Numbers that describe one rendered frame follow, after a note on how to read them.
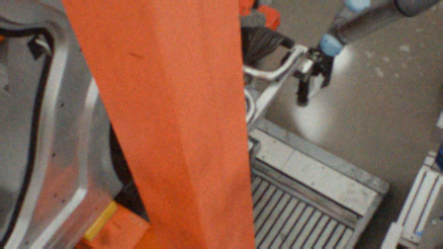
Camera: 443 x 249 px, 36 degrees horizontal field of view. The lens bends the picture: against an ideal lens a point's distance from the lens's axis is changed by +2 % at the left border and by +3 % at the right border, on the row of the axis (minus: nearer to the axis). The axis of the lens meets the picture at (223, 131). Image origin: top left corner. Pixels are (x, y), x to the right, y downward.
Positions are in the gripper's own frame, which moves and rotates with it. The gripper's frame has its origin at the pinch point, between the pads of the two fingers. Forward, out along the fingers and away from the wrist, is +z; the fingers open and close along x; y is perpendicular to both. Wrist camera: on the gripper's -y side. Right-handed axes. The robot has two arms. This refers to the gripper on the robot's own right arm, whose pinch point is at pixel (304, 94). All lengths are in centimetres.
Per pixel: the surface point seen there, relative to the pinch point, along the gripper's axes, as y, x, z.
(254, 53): 23.5, -10.0, 6.8
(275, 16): 12.3, -18.0, -18.0
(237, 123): 83, 30, 64
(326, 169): -72, -6, -15
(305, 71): 15.2, 3.4, 2.0
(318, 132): -77, -19, -34
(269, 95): 19.0, -0.6, 16.3
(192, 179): 84, 29, 77
